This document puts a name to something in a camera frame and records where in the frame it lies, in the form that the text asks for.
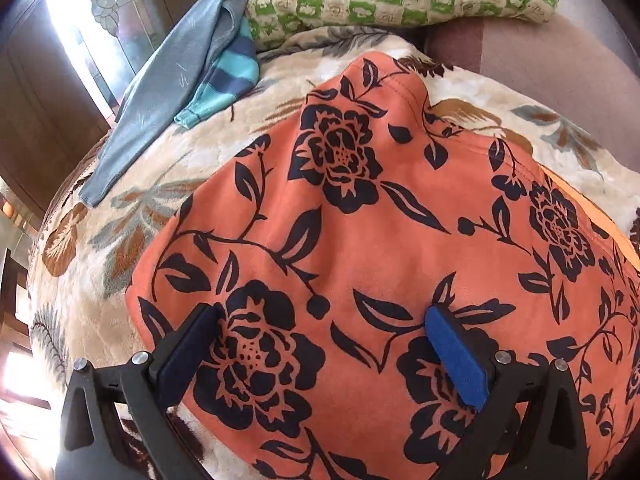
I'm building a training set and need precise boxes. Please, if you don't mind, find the mauve quilted bed sheet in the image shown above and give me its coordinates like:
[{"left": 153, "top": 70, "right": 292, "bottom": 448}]
[{"left": 424, "top": 10, "right": 640, "bottom": 161}]

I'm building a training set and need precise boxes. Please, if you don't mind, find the cream leaf-print blanket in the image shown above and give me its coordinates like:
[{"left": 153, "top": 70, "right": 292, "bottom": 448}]
[{"left": 25, "top": 25, "right": 640, "bottom": 480}]

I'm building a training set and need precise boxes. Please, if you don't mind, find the wooden wardrobe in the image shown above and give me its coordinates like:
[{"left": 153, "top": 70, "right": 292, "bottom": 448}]
[{"left": 0, "top": 5, "right": 117, "bottom": 221}]

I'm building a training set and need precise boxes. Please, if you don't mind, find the teal striped garment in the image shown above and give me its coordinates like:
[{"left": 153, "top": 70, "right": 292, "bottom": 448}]
[{"left": 173, "top": 20, "right": 260, "bottom": 130}]

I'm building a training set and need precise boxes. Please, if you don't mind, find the orange floral sweater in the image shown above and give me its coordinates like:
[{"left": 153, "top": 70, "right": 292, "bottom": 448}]
[{"left": 125, "top": 51, "right": 640, "bottom": 480}]

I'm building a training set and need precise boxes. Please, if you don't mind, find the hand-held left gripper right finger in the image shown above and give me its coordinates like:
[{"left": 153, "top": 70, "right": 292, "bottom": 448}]
[{"left": 424, "top": 302, "right": 589, "bottom": 480}]

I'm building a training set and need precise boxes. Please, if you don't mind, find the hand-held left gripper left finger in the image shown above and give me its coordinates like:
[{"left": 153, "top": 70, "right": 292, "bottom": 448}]
[{"left": 54, "top": 304, "right": 222, "bottom": 480}]

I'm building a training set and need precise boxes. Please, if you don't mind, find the grey-blue garment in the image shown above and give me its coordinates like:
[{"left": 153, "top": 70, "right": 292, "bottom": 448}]
[{"left": 80, "top": 0, "right": 281, "bottom": 209}]

